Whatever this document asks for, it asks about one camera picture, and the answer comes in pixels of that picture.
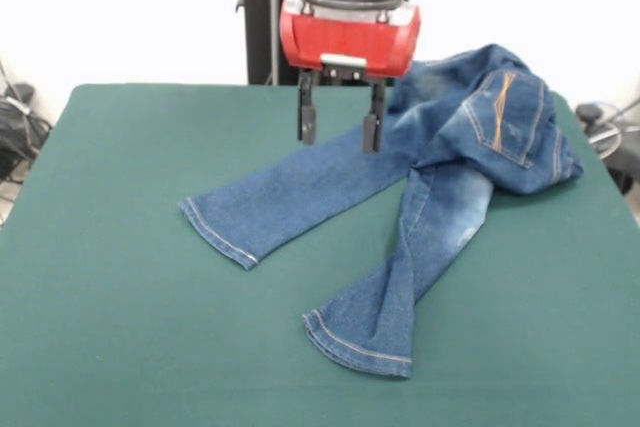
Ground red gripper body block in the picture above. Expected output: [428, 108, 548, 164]
[278, 0, 422, 86]

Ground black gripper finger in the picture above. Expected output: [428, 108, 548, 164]
[297, 69, 320, 144]
[361, 77, 387, 154]

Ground blue denim jeans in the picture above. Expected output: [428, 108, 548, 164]
[178, 43, 585, 381]

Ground dark green table cloth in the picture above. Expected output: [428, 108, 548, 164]
[0, 82, 640, 427]

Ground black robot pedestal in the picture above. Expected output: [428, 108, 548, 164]
[232, 0, 436, 88]

